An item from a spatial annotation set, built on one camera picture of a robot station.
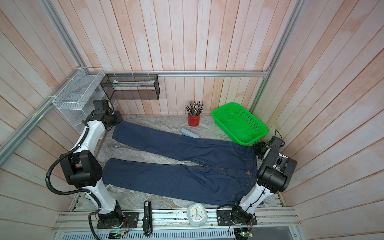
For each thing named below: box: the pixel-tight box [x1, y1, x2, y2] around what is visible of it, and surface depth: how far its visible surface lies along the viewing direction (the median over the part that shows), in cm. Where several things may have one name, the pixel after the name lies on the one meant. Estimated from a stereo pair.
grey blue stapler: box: [180, 128, 201, 139], surface depth 106 cm
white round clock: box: [186, 202, 208, 228], surface depth 74 cm
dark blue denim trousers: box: [101, 121, 260, 206], surface depth 92 cm
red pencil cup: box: [185, 101, 204, 127], surface depth 109 cm
